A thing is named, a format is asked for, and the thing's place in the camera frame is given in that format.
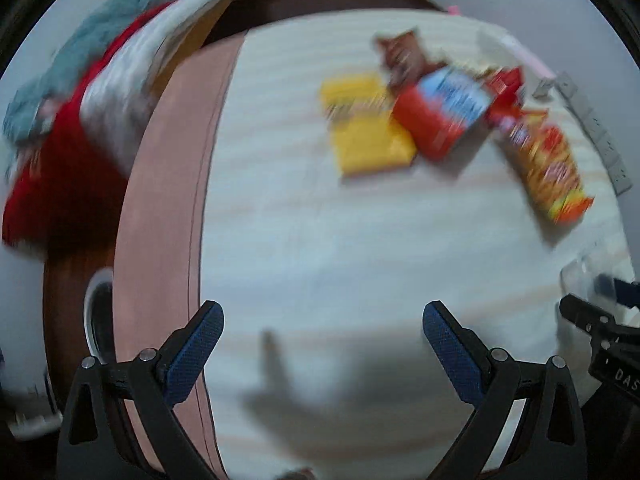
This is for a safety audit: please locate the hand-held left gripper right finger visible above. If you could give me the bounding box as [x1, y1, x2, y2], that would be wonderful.
[422, 300, 588, 480]

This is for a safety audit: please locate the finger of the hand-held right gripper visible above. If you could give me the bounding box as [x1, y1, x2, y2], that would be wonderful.
[559, 295, 619, 334]
[594, 273, 640, 309]

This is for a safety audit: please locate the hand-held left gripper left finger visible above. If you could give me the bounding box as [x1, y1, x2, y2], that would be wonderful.
[57, 300, 226, 480]

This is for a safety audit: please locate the white round trash bin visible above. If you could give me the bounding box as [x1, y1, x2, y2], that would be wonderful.
[82, 267, 118, 367]

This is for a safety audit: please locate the orange chip packet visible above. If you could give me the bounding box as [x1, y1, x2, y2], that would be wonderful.
[500, 110, 595, 225]

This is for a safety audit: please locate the yellow snack packet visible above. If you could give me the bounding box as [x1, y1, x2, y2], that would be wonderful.
[320, 74, 416, 177]

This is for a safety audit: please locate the red wrapper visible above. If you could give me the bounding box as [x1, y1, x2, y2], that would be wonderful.
[485, 67, 526, 126]

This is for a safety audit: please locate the red and blue carton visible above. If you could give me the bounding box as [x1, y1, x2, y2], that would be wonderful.
[392, 66, 496, 161]

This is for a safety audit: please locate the brown snack packet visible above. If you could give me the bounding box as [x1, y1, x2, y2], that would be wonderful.
[375, 30, 451, 88]

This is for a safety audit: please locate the clear plastic bag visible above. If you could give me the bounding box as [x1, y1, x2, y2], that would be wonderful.
[560, 254, 626, 311]

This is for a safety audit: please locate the white striped tablecloth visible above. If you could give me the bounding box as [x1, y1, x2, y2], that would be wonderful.
[200, 10, 632, 480]

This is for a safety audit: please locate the pink table cover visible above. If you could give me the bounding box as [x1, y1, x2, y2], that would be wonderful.
[112, 30, 247, 480]

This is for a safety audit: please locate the grey power strip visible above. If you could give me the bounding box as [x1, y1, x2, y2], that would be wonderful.
[532, 72, 631, 196]

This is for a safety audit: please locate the red blanket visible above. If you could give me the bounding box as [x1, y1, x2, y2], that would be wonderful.
[2, 2, 176, 252]

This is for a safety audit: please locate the white checkered quilt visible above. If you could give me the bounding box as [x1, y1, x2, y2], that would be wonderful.
[82, 0, 257, 171]

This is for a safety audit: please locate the teal blanket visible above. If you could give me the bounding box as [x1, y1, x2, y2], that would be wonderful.
[2, 0, 251, 143]

